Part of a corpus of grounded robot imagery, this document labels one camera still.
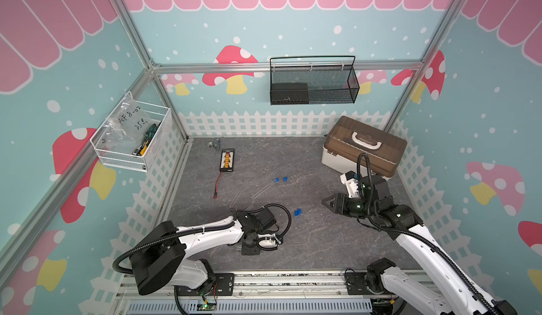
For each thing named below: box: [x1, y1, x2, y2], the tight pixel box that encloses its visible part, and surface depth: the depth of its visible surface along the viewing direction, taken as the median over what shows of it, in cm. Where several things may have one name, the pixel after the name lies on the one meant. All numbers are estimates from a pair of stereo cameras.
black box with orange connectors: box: [219, 148, 236, 172], surface depth 111 cm
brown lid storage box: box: [321, 115, 408, 178], surface depth 94 cm
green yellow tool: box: [131, 120, 163, 157], surface depth 75 cm
